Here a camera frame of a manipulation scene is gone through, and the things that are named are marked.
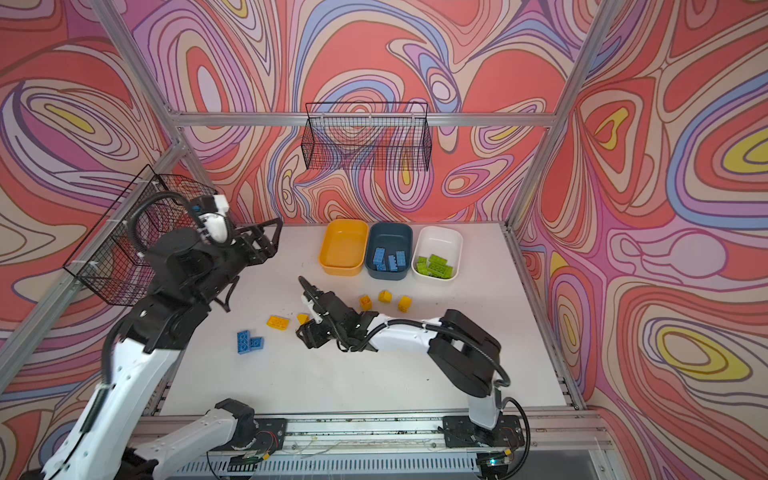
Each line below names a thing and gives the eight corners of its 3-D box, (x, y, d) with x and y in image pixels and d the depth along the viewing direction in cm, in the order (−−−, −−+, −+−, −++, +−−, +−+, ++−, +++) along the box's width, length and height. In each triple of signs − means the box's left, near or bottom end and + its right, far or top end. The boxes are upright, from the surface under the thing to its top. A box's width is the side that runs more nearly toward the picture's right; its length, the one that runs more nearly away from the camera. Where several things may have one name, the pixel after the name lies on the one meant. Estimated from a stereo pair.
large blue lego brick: (241, 354, 87) (237, 350, 85) (241, 336, 91) (237, 332, 88) (250, 351, 88) (246, 347, 85) (250, 334, 91) (246, 329, 89)
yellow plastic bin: (318, 275, 107) (315, 266, 102) (327, 229, 121) (324, 219, 117) (365, 275, 107) (364, 266, 102) (367, 229, 121) (367, 219, 117)
